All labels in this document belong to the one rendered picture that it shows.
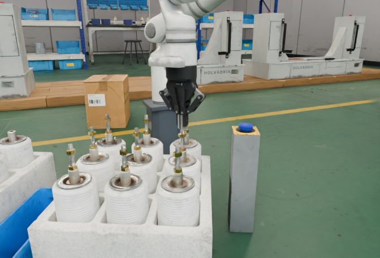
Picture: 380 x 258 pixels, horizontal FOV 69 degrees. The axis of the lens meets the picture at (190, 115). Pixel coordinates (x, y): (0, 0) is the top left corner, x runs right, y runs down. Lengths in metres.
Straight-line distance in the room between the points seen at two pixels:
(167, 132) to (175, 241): 0.60
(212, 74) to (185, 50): 2.25
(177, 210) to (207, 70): 2.32
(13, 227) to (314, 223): 0.87
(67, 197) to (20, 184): 0.31
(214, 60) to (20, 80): 1.82
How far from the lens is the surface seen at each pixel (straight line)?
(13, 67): 2.65
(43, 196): 0.99
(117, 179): 0.67
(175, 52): 0.63
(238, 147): 0.77
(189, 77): 0.64
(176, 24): 0.63
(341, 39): 4.22
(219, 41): 3.07
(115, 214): 0.65
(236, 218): 0.88
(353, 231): 1.03
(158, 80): 1.10
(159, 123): 1.12
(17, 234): 0.93
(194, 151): 0.81
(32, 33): 8.94
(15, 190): 0.94
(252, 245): 0.88
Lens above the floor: 0.57
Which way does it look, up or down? 16 degrees down
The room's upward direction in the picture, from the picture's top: straight up
